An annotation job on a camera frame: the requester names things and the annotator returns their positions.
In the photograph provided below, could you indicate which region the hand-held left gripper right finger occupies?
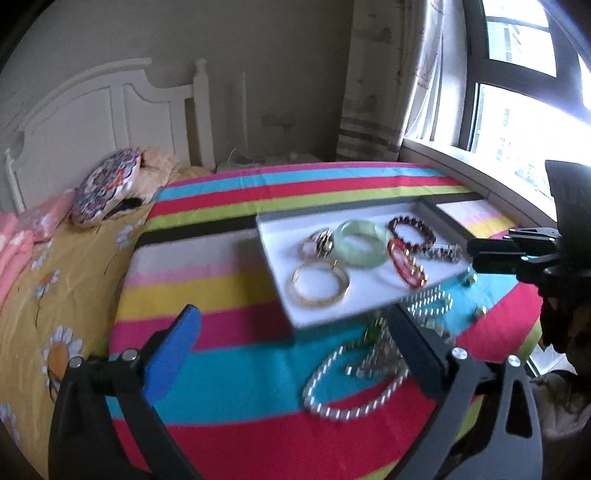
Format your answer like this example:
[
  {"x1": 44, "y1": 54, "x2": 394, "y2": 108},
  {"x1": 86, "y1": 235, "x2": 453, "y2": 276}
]
[{"x1": 383, "y1": 305, "x2": 544, "y2": 480}]

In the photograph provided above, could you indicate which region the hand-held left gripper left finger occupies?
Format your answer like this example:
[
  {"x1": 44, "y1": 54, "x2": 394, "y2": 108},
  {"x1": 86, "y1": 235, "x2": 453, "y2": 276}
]
[{"x1": 47, "y1": 304, "x2": 204, "y2": 480}]

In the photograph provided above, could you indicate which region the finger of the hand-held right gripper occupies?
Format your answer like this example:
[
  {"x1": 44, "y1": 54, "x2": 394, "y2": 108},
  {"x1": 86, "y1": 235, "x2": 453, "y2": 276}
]
[
  {"x1": 471, "y1": 255, "x2": 555, "y2": 283},
  {"x1": 466, "y1": 226, "x2": 561, "y2": 257}
]

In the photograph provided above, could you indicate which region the pin brooch with charms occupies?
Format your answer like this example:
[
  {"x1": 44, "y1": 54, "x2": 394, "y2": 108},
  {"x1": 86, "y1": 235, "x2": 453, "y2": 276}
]
[{"x1": 346, "y1": 314, "x2": 407, "y2": 381}]

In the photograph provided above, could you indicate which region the silver link bracelet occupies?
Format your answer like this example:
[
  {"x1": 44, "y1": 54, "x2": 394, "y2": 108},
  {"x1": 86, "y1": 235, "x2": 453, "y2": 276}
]
[{"x1": 422, "y1": 244, "x2": 463, "y2": 264}]

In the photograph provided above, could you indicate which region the dark red bead bracelet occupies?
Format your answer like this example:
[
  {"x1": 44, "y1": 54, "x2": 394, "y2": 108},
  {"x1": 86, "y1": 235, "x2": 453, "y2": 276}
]
[{"x1": 388, "y1": 216, "x2": 437, "y2": 250}]

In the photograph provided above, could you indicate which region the red cord bracelet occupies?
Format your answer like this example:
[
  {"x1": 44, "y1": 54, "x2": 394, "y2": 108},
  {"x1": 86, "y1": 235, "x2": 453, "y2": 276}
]
[{"x1": 387, "y1": 239, "x2": 429, "y2": 289}]

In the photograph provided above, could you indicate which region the white pearl necklace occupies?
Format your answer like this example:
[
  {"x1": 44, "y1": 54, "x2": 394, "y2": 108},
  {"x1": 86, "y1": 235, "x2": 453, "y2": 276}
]
[{"x1": 302, "y1": 286, "x2": 455, "y2": 423}]

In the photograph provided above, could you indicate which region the green jade bangle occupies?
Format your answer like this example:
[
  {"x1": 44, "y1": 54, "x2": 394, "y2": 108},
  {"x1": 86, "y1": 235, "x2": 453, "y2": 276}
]
[{"x1": 335, "y1": 219, "x2": 391, "y2": 268}]

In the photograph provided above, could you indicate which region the gold bangle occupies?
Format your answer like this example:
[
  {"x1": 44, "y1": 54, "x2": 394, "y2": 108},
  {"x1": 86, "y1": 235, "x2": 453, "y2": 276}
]
[{"x1": 288, "y1": 259, "x2": 351, "y2": 308}]

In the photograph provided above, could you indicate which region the ornate gold ring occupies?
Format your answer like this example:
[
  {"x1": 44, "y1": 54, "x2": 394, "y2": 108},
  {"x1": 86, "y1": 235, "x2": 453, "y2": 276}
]
[{"x1": 301, "y1": 228, "x2": 338, "y2": 259}]

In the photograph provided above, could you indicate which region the grey-green cardboard box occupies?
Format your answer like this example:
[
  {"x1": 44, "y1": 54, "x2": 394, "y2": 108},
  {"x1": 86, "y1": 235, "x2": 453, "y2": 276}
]
[{"x1": 255, "y1": 198, "x2": 472, "y2": 330}]

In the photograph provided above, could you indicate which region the striped colourful blanket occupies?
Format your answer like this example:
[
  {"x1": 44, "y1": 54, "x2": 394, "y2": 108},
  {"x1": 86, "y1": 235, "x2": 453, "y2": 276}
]
[{"x1": 106, "y1": 161, "x2": 546, "y2": 480}]

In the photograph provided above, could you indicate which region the white window sill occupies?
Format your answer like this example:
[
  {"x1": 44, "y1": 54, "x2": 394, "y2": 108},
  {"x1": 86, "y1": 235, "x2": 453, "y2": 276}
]
[{"x1": 401, "y1": 137, "x2": 561, "y2": 224}]

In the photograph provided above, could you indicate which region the yellow daisy bed sheet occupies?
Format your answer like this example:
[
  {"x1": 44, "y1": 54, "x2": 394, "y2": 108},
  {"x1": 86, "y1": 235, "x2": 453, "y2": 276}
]
[{"x1": 0, "y1": 166, "x2": 213, "y2": 480}]

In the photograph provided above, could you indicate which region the white sheer curtain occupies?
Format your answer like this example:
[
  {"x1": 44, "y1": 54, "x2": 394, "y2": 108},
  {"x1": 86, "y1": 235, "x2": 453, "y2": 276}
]
[{"x1": 404, "y1": 0, "x2": 472, "y2": 141}]

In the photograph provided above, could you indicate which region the pink floral quilt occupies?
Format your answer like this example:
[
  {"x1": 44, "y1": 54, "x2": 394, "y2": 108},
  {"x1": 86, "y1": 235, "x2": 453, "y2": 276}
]
[{"x1": 0, "y1": 212, "x2": 35, "y2": 315}]

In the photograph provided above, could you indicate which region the round patterned cushion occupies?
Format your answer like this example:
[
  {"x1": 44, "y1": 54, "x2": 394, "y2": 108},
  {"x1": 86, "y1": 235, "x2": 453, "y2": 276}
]
[{"x1": 69, "y1": 148, "x2": 141, "y2": 225}]

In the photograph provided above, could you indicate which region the beige pillow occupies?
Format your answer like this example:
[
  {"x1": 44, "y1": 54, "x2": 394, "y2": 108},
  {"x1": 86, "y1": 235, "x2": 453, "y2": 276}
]
[{"x1": 139, "y1": 147, "x2": 185, "y2": 204}]

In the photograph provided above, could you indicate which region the patterned beige curtain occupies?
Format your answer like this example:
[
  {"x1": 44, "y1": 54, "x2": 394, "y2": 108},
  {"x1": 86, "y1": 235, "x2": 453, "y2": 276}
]
[{"x1": 336, "y1": 0, "x2": 419, "y2": 162}]

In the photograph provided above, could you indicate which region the white nightstand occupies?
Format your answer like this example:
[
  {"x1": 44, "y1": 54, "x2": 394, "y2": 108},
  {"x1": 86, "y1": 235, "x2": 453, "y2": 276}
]
[{"x1": 216, "y1": 152, "x2": 322, "y2": 174}]

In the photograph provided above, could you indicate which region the white headboard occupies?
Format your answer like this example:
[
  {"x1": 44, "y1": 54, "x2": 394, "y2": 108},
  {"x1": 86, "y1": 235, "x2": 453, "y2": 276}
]
[{"x1": 0, "y1": 58, "x2": 218, "y2": 215}]

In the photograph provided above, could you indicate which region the dark window frame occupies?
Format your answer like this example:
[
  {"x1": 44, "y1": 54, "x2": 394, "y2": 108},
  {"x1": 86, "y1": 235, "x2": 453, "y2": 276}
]
[{"x1": 462, "y1": 0, "x2": 591, "y2": 199}]

